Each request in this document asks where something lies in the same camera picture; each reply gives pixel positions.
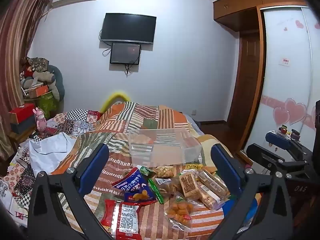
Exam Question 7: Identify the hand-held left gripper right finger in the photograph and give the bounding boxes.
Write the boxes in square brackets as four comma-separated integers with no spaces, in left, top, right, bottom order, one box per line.
[207,143,293,240]

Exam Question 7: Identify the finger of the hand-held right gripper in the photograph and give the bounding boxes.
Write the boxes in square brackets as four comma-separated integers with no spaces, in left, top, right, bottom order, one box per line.
[265,131,313,157]
[246,143,313,179]

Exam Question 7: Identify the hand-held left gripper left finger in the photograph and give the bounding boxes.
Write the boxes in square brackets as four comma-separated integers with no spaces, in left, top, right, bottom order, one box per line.
[27,143,118,240]

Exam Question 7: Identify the long biscuit packet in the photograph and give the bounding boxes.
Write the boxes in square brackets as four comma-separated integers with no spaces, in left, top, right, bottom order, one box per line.
[196,169,230,209]

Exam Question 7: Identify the yellow snack packet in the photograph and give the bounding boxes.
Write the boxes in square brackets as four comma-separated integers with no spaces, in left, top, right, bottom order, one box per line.
[184,163,204,172]

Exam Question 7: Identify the brown cake block packet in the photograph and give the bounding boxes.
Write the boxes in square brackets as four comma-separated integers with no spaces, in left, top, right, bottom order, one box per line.
[179,171,203,200]

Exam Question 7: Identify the blue chip packet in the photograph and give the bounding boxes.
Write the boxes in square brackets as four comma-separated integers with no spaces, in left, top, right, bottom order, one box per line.
[112,167,158,207]

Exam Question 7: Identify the green lidded snack cup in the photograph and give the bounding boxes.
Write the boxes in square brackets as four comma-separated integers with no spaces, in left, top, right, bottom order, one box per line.
[139,166,157,179]

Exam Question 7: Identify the red snack packet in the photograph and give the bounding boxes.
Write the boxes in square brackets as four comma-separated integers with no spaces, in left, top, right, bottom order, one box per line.
[100,199,143,240]

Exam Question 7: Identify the clear nut bag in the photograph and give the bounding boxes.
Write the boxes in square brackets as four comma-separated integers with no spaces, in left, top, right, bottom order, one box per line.
[152,165,175,179]

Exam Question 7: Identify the clear plastic box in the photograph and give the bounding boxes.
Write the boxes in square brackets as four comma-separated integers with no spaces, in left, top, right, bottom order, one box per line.
[128,127,202,167]

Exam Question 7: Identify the orange puff snack bag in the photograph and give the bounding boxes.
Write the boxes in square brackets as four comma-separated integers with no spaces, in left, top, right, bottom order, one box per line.
[164,195,200,232]

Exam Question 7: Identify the green snack packet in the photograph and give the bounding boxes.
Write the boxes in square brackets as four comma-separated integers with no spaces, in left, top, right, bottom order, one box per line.
[148,178,170,204]

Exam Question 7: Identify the small pink heart sticker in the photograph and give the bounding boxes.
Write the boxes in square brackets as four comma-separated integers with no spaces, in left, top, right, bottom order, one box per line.
[273,107,290,125]

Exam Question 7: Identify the large pink heart sticker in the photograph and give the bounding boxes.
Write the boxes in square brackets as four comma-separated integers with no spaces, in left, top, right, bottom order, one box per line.
[285,98,307,125]

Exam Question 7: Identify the wooden wardrobe with white doors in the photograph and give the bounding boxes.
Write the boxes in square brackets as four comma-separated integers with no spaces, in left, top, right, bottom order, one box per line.
[213,0,320,160]

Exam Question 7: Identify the white cloth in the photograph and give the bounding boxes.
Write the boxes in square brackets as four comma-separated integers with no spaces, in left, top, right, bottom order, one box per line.
[28,131,77,178]

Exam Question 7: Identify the brown wooden door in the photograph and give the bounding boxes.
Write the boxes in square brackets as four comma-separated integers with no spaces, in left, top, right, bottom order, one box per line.
[226,30,262,125]

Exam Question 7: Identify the pink plush toy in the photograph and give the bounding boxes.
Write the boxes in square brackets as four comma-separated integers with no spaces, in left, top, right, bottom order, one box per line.
[32,107,47,132]

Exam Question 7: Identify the yellow hoop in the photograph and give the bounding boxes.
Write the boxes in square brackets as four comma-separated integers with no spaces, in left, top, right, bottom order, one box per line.
[100,92,130,112]

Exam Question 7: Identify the green box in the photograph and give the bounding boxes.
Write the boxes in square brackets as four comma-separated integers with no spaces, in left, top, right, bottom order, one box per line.
[36,91,59,113]

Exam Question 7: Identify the dark grey box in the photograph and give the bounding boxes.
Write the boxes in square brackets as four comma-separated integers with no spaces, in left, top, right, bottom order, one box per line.
[10,116,38,135]

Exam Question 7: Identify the red box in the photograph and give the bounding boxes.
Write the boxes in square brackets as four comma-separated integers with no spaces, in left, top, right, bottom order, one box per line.
[9,103,37,124]

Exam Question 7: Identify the orange box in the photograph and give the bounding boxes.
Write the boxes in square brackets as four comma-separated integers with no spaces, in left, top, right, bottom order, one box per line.
[26,84,50,99]

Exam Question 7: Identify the grey plush toy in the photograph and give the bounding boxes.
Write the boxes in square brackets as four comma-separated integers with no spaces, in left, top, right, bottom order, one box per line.
[21,70,57,89]

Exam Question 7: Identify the small black monitor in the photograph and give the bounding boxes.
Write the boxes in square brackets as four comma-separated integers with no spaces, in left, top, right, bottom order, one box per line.
[109,42,142,65]

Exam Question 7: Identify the black television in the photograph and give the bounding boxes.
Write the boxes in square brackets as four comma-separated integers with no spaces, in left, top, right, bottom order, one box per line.
[99,12,157,45]

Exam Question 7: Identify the striped brown curtain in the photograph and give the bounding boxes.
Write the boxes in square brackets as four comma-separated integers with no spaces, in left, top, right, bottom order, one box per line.
[0,0,54,155]

